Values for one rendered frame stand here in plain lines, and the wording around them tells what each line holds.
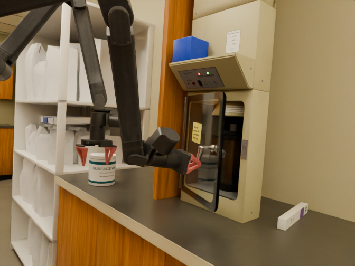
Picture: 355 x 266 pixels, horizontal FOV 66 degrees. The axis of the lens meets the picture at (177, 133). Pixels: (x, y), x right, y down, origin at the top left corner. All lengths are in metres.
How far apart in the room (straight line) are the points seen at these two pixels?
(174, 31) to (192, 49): 0.20
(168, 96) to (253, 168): 0.46
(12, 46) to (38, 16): 0.14
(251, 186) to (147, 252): 0.43
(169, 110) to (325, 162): 0.70
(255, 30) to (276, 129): 0.56
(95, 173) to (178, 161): 0.63
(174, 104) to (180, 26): 0.34
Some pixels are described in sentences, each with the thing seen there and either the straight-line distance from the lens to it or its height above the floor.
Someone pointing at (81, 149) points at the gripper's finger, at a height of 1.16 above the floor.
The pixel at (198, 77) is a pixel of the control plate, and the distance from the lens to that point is 1.05.
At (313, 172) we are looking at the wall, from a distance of 1.35.
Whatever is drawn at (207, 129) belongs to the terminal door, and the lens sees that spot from 0.97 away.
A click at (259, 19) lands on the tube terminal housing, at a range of 1.04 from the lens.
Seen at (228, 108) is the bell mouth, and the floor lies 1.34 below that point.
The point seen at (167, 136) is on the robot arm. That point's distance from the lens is 0.76.
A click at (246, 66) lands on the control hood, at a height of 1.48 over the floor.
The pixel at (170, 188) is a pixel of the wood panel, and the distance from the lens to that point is 1.24.
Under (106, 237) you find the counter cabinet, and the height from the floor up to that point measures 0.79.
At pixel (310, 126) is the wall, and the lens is 1.34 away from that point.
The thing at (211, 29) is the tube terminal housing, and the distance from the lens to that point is 1.16.
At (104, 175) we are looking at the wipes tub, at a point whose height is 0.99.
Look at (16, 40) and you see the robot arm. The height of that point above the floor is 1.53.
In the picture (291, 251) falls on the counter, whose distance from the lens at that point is 0.90.
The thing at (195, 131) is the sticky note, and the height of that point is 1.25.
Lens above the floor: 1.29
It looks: 3 degrees down
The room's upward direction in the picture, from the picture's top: 4 degrees clockwise
